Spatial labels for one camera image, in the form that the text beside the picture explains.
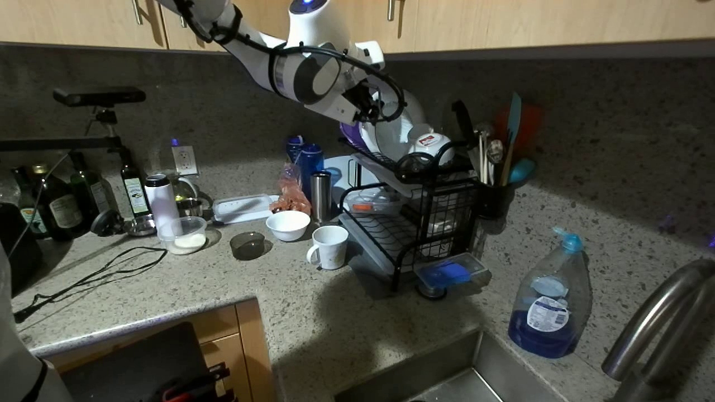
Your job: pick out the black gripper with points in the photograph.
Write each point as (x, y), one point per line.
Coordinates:
(367, 100)

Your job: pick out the black two-tier dish rack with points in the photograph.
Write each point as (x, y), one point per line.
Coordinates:
(439, 195)

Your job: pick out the small white bowl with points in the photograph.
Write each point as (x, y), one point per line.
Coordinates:
(290, 224)

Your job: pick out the clear blue dish soap bottle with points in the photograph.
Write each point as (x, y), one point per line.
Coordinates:
(551, 312)

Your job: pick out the white mug red print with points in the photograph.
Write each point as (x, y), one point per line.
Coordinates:
(434, 145)

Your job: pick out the black utensil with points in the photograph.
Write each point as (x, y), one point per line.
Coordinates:
(463, 118)

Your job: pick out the small orange item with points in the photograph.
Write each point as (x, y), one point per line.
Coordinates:
(361, 204)

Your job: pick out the stainless steel tumbler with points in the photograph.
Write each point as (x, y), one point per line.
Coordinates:
(320, 197)

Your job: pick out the orange red bag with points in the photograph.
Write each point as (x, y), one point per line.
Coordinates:
(291, 192)

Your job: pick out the metal utensils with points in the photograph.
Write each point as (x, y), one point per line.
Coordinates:
(488, 151)

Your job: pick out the teal spatula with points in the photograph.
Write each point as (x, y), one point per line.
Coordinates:
(514, 126)

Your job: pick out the white rectangular lid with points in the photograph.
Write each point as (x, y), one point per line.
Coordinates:
(246, 207)

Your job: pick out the black mesh utensil holder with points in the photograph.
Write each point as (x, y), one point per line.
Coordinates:
(495, 202)

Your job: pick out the red spatula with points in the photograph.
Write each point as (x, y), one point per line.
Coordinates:
(529, 129)

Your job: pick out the teal spoon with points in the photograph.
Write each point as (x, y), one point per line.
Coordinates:
(522, 170)

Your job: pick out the wooden upper cabinets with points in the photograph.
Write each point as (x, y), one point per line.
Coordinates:
(522, 22)

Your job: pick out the blue sponge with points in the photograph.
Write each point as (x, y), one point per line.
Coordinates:
(448, 273)

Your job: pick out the clear tub white contents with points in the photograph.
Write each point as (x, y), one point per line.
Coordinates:
(188, 237)

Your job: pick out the white bottle black lid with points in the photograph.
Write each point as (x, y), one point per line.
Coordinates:
(162, 213)

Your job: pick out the dark bottle white label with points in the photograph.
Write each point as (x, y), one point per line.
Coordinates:
(135, 192)

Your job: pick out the wooden lower cabinet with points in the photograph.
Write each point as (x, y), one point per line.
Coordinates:
(231, 349)

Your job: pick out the stainless steel sink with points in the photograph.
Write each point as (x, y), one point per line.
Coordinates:
(462, 379)

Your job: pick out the dark green wine bottle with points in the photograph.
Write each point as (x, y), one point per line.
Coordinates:
(64, 204)

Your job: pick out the dark glass bottle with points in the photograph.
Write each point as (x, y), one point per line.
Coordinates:
(26, 202)

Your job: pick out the steel faucet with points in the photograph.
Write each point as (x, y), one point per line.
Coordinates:
(656, 319)

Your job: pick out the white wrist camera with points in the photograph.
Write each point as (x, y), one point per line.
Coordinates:
(370, 54)

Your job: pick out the white wall outlet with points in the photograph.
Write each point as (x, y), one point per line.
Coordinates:
(185, 158)

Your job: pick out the black stereo camera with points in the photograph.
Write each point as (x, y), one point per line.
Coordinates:
(96, 97)

